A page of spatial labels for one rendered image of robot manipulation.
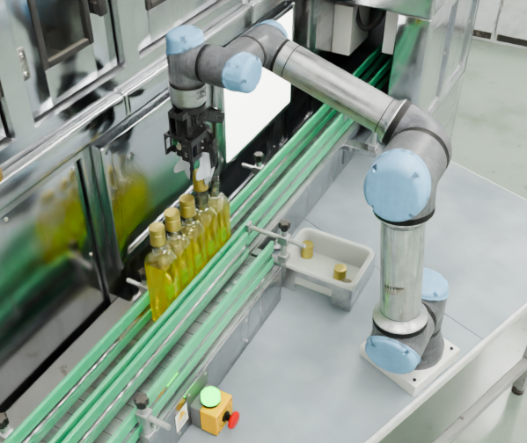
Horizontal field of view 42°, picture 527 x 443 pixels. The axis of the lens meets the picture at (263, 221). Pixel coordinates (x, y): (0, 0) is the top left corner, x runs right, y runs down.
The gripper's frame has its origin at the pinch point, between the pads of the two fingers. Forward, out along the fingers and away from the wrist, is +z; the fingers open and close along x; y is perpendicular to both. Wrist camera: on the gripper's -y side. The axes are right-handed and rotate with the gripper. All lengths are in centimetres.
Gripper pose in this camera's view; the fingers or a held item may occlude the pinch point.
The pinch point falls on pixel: (199, 175)
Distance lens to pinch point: 156.8
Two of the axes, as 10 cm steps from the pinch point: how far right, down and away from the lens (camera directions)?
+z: 0.0, 7.8, 6.3
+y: -4.9, 5.4, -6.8
